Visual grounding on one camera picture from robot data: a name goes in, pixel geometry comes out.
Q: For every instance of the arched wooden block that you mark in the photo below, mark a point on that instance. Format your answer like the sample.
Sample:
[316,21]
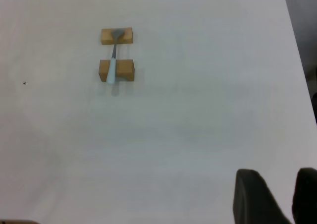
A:
[125,68]

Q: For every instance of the flat rectangular wooden block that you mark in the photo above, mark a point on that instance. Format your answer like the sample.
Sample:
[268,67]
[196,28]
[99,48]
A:
[126,37]

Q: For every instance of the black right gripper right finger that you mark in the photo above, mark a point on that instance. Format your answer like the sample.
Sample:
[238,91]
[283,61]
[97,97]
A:
[305,196]

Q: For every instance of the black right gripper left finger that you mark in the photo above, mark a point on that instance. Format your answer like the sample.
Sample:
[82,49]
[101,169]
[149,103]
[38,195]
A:
[255,199]

